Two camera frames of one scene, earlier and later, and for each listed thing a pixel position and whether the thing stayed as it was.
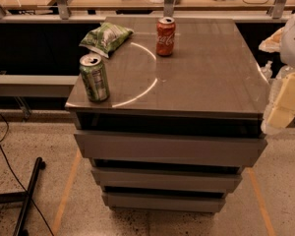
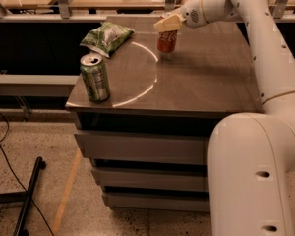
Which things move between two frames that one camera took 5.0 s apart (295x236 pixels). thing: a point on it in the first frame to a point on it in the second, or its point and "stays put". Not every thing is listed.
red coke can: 165,35 stays put
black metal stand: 26,196 stays put
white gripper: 294,41 to 191,15
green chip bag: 105,37 stays put
